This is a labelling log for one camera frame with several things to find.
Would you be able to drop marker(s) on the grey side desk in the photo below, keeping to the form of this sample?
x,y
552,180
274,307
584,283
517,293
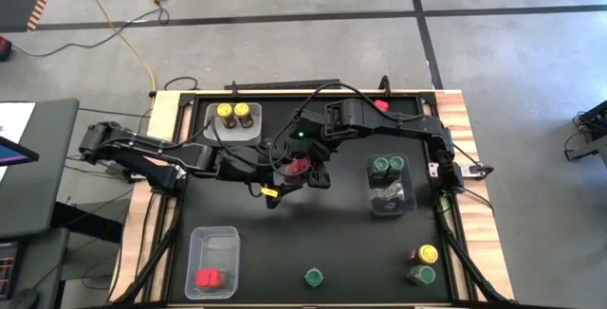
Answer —
x,y
47,181

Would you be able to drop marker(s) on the backlit keyboard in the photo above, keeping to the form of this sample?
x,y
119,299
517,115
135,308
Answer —
x,y
7,271

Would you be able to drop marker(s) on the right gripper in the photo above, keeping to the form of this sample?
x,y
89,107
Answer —
x,y
315,155

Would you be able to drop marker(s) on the white paper sheet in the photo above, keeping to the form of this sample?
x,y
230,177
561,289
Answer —
x,y
16,119

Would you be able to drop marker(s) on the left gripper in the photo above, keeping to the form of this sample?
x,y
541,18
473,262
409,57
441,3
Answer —
x,y
277,171

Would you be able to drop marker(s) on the smoky translucent plastic bin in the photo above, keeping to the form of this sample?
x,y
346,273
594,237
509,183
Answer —
x,y
408,200

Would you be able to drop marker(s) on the dark tilted screen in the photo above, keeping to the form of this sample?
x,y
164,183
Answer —
x,y
14,155

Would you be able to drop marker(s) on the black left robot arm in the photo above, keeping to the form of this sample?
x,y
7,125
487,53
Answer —
x,y
142,150

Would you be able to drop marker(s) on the black table frame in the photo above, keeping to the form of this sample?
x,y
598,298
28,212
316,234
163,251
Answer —
x,y
213,95

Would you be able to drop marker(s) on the black floor strip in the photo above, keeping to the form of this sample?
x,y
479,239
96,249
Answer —
x,y
265,85

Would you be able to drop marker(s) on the yellow-lid dark spice jar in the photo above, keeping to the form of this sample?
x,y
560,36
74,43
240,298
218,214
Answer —
x,y
242,109
428,254
224,110

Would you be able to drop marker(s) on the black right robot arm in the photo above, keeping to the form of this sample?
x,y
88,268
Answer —
x,y
389,126

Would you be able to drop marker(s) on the white plastic bin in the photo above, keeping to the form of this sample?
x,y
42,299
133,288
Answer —
x,y
253,129

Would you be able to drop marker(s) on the red floor device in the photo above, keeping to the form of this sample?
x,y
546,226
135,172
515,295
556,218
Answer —
x,y
5,47

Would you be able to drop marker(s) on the clear plastic bin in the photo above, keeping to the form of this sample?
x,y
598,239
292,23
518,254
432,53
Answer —
x,y
213,247

